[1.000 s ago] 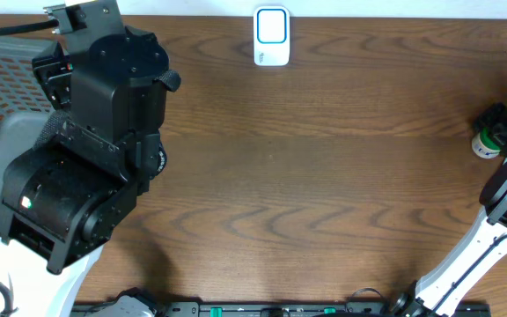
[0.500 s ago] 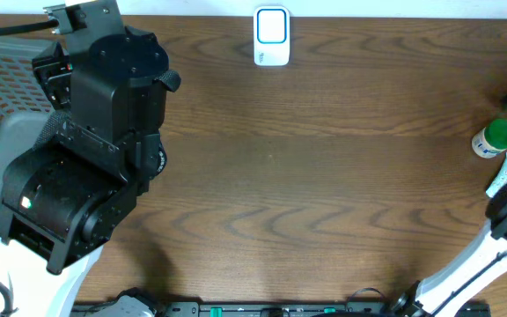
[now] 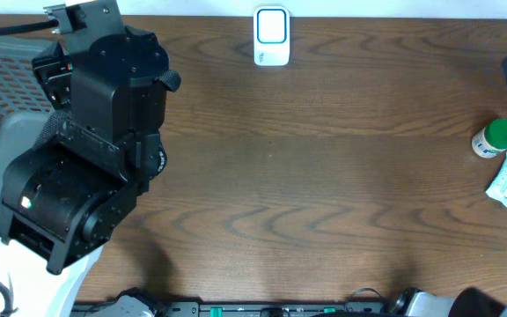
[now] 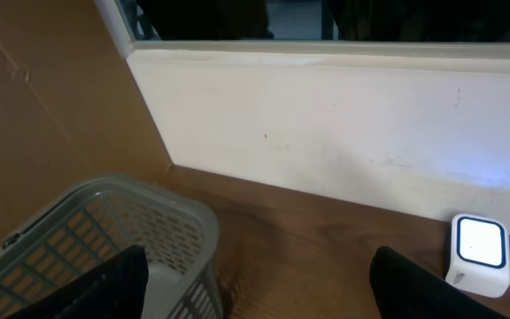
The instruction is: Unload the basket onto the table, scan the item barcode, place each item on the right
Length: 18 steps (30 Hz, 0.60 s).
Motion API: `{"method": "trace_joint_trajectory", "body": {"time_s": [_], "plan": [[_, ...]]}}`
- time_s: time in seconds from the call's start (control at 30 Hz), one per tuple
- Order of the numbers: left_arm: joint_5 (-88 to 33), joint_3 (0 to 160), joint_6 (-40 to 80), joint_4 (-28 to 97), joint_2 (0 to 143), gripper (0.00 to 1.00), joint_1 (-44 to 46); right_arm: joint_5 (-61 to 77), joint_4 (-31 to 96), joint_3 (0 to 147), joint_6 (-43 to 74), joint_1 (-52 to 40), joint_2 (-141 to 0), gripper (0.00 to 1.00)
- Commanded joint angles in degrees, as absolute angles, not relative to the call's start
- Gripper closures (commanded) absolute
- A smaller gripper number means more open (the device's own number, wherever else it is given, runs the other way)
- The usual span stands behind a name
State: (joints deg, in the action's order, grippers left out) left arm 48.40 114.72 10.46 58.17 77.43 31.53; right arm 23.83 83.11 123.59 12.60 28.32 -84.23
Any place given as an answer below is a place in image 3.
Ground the green lid jar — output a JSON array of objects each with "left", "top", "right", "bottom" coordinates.
[{"left": 471, "top": 119, "right": 507, "bottom": 159}]

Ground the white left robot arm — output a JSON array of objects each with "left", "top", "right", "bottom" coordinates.
[{"left": 0, "top": 1, "right": 181, "bottom": 316}]

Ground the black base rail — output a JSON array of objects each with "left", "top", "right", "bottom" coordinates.
[{"left": 70, "top": 288, "right": 407, "bottom": 317}]

